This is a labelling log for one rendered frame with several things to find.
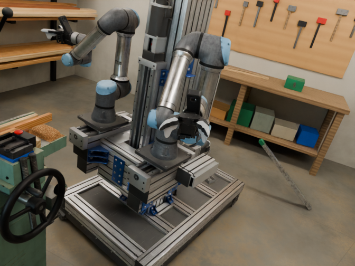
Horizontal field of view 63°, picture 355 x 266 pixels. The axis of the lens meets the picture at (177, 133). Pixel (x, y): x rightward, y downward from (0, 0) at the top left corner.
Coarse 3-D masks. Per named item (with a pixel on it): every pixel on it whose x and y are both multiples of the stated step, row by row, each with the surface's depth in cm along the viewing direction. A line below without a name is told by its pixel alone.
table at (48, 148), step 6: (60, 138) 135; (66, 138) 139; (42, 144) 128; (48, 144) 129; (54, 144) 133; (60, 144) 137; (66, 144) 141; (48, 150) 130; (54, 150) 134; (0, 180) 107; (0, 186) 106; (6, 186) 105; (12, 186) 105; (6, 192) 105
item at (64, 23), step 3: (63, 15) 182; (60, 18) 180; (63, 18) 181; (66, 18) 184; (60, 21) 181; (63, 21) 181; (66, 21) 183; (63, 24) 182; (66, 24) 183; (63, 27) 183; (66, 27) 183; (69, 27) 185; (66, 30) 183; (69, 30) 185; (66, 33) 184; (69, 33) 184
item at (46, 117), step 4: (40, 116) 142; (44, 116) 143; (48, 116) 145; (28, 120) 136; (32, 120) 137; (36, 120) 139; (40, 120) 141; (44, 120) 144; (48, 120) 146; (16, 124) 131; (20, 124) 132; (24, 124) 133; (28, 124) 135; (32, 124) 137; (36, 124) 140; (40, 124) 142; (4, 128) 126; (20, 128) 132; (24, 128) 134; (28, 128) 136
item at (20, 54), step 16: (0, 0) 319; (16, 0) 344; (0, 16) 292; (16, 16) 302; (32, 16) 319; (48, 16) 339; (80, 16) 387; (96, 16) 417; (0, 48) 336; (16, 48) 348; (32, 48) 362; (48, 48) 376; (64, 48) 396; (0, 64) 314; (16, 64) 328
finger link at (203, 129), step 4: (200, 124) 92; (204, 124) 92; (200, 128) 92; (204, 128) 89; (208, 128) 90; (200, 132) 95; (204, 132) 89; (208, 132) 88; (204, 136) 92; (208, 136) 87; (204, 140) 92
